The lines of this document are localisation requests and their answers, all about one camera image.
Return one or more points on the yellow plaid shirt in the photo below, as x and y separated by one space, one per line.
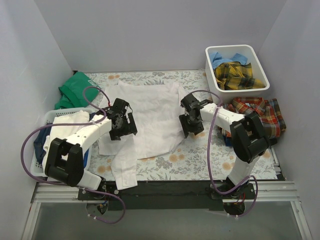
232 76

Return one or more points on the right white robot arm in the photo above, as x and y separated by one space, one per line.
248 137

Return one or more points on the white plastic bin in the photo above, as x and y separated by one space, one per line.
229 51

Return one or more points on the blue shirt in bin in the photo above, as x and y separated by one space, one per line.
216 59

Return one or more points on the aluminium frame rail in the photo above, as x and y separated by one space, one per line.
268 191

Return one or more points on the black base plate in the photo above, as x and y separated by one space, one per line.
178 195

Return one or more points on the floral table cloth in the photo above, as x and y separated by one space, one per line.
189 160

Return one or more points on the white laundry basket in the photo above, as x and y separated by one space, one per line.
36 168

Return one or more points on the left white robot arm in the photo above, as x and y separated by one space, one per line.
65 157

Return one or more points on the red plaid shirt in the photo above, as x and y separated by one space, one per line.
268 111

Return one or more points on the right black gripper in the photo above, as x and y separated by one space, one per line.
189 125

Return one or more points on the dark blue garment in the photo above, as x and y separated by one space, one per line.
39 144

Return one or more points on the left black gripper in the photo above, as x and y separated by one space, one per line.
126 128

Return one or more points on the green shirt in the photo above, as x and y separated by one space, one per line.
72 92

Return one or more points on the white long sleeve shirt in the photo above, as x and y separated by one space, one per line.
156 111

